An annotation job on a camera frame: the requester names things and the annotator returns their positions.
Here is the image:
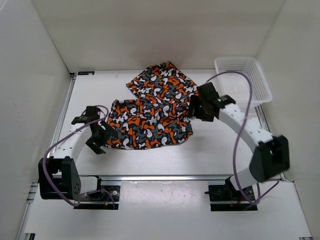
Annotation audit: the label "dark corner label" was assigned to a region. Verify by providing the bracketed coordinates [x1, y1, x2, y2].
[77, 71, 95, 76]

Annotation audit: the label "front aluminium rail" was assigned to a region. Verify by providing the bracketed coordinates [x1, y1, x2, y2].
[80, 174, 230, 182]

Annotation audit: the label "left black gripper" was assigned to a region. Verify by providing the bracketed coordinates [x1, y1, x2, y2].
[85, 120, 118, 155]

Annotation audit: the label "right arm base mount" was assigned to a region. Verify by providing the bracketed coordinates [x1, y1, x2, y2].
[204, 177, 258, 212]

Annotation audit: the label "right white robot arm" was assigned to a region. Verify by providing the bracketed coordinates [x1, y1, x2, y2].
[188, 82, 290, 200]

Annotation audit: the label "white plastic mesh basket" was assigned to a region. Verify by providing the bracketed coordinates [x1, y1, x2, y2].
[214, 56, 273, 110]

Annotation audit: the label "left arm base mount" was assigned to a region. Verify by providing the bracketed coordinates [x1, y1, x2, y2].
[73, 176, 121, 211]

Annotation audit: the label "orange camouflage shorts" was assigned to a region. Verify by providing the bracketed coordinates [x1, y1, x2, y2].
[105, 61, 198, 150]

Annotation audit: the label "left aluminium rail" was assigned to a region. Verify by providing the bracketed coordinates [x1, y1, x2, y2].
[48, 72, 77, 148]

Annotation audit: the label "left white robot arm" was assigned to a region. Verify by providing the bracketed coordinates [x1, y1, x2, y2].
[38, 105, 117, 207]

